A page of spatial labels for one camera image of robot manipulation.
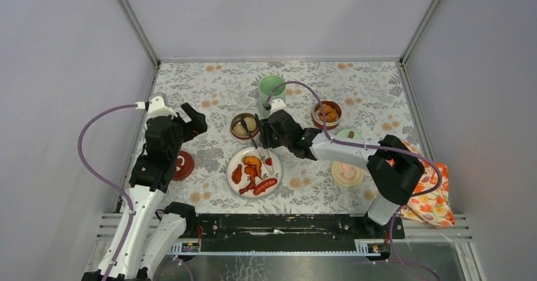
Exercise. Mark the orange drumstick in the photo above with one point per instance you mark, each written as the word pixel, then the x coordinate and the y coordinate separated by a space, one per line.
pixel 237 174

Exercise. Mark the black tongs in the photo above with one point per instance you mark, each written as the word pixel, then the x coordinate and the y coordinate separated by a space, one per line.
pixel 256 145

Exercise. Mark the rice ball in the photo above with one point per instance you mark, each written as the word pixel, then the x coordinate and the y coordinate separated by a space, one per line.
pixel 239 131
pixel 250 123

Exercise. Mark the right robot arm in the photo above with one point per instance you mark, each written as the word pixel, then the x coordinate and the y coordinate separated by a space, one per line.
pixel 394 169

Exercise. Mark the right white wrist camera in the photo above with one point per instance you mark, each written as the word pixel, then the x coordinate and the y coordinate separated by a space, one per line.
pixel 274 105

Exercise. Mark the red sausage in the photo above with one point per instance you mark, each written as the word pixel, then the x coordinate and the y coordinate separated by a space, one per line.
pixel 263 186

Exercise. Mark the orange floral cloth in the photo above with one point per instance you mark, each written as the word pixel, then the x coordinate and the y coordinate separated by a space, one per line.
pixel 434 207

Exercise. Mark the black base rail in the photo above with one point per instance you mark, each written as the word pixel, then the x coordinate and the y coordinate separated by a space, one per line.
pixel 227 232

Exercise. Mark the fried chicken piece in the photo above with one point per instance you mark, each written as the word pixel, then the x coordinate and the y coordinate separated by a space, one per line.
pixel 325 109
pixel 331 117

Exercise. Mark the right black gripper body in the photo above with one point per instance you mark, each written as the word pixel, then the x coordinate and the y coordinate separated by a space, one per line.
pixel 270 138

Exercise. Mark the steel bowl red band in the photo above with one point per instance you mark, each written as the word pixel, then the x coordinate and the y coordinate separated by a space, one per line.
pixel 319 122
pixel 235 120

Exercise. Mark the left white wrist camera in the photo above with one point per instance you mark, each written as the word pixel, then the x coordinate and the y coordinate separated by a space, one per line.
pixel 155 106

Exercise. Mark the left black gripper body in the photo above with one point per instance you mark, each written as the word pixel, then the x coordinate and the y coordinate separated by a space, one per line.
pixel 192 119

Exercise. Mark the cream round lid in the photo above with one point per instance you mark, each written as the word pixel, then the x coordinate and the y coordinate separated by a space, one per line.
pixel 346 175

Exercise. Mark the red round lid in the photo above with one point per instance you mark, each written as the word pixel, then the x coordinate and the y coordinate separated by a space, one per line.
pixel 184 166

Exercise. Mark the floral table mat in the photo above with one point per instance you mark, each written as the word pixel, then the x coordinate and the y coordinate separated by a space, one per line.
pixel 370 94

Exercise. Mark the white plate with food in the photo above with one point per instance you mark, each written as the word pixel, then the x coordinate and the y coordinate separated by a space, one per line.
pixel 251 151

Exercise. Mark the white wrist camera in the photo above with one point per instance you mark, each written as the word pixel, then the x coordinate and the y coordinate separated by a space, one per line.
pixel 155 106
pixel 274 105

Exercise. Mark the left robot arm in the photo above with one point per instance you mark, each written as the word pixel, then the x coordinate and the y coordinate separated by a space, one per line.
pixel 133 254

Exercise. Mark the green lid with handle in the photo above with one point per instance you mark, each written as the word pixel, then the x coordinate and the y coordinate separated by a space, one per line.
pixel 350 134

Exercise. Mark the green cylindrical container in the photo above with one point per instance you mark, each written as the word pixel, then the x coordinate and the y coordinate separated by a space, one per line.
pixel 265 87

